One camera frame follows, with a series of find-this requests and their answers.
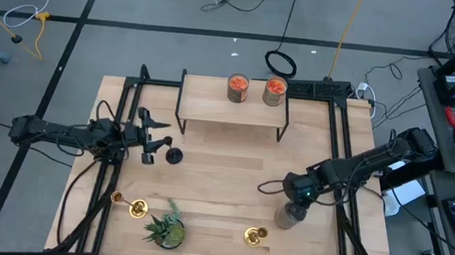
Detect black metal rig frame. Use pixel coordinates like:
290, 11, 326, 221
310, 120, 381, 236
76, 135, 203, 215
43, 55, 412, 255

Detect yellow hanging cable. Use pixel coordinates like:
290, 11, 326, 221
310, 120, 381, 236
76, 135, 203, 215
327, 0, 368, 82

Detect white box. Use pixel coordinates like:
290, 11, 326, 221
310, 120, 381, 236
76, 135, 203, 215
379, 159, 429, 220

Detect wooden riser shelf black legs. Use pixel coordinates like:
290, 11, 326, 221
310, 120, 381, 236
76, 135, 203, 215
173, 68, 294, 144

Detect black hanging cable with coil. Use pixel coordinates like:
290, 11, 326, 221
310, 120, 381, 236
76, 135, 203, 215
262, 0, 304, 80

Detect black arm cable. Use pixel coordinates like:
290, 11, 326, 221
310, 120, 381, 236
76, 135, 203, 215
54, 152, 104, 251

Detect black candlestick holder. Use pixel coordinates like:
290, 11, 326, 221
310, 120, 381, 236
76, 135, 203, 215
160, 135, 186, 166

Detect orange yellow extension cable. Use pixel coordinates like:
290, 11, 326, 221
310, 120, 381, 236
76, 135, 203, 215
0, 0, 53, 62

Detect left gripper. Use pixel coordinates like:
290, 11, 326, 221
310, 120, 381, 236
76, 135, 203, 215
118, 105, 174, 168

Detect grey side desk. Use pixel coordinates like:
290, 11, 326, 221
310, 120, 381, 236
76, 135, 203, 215
401, 65, 455, 255

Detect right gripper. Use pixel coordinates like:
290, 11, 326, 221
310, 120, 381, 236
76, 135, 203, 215
280, 165, 320, 221

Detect tall brass candlestick holder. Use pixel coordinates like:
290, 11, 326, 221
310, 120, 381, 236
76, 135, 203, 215
108, 190, 151, 221
242, 224, 270, 250

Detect green succulent plant in pot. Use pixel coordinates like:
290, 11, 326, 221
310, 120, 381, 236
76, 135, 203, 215
141, 197, 190, 252

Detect white power adapter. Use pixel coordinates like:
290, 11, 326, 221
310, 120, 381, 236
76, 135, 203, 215
354, 81, 379, 119

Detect black power strip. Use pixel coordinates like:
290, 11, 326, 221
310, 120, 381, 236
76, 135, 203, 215
286, 76, 353, 103

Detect metal can orange label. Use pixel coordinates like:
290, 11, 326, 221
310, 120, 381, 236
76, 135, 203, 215
261, 75, 290, 109
272, 200, 309, 233
225, 72, 251, 104

